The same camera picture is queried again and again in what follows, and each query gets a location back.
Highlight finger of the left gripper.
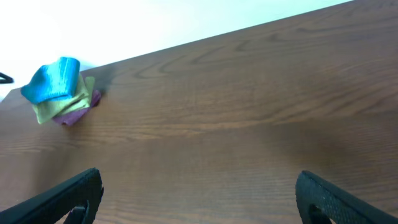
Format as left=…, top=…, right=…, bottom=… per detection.
left=0, top=73, right=14, bottom=84

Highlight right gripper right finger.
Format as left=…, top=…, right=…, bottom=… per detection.
left=295, top=170, right=397, bottom=224

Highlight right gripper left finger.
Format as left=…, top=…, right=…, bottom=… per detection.
left=1, top=168, right=104, bottom=224

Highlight blue microfiber cloth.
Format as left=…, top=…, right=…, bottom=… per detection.
left=21, top=57, right=80, bottom=105

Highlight green folded cloth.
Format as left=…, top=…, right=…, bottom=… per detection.
left=32, top=75, right=95, bottom=124

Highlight purple folded cloth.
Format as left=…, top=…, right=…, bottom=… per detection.
left=52, top=90, right=101, bottom=126

